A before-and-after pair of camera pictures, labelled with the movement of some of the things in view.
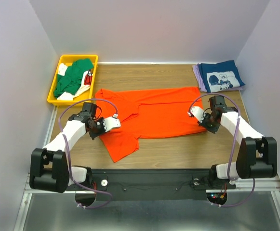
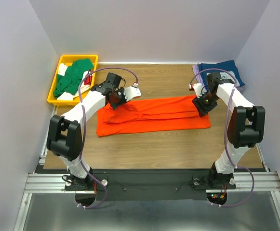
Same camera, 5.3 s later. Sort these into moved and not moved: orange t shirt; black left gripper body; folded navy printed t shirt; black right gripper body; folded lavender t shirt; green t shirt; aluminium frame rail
Moved: orange t shirt; black right gripper body; black left gripper body
Not moved: green t shirt; folded lavender t shirt; folded navy printed t shirt; aluminium frame rail
